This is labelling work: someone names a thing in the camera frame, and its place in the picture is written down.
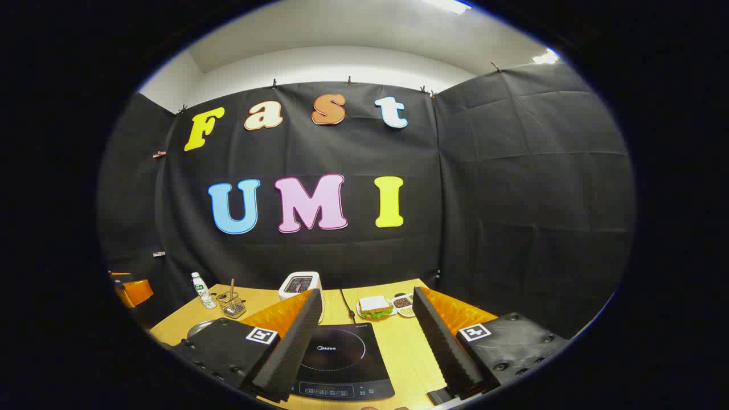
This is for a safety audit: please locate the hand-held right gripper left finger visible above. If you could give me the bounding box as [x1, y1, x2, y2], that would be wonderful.
[171, 289, 324, 404]

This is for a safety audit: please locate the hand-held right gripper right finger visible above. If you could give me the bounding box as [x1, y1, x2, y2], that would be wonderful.
[412, 286, 570, 406]

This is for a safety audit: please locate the black induction cooktop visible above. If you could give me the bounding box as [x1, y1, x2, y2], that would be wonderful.
[290, 323, 396, 401]

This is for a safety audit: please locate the steel pot with soybeans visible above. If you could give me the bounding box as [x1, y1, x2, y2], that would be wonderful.
[186, 319, 220, 340]

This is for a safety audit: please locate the white divided dish of beans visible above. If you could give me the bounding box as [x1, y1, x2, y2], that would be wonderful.
[392, 293, 417, 318]

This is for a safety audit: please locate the white toaster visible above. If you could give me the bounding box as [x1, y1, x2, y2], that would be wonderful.
[278, 272, 325, 323]

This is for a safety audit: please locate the white drink bottle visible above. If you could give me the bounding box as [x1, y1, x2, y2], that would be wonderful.
[191, 272, 218, 310]

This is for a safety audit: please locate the sandwich with lettuce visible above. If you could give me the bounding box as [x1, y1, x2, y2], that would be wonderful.
[359, 296, 394, 318]

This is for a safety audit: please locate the black backdrop cloth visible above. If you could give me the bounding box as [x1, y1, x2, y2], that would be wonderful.
[97, 61, 637, 342]

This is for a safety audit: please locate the black power cable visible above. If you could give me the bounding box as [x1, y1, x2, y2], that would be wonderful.
[340, 289, 357, 325]

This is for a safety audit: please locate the wire utensil basket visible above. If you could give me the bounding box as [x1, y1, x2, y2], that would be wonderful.
[216, 292, 247, 318]

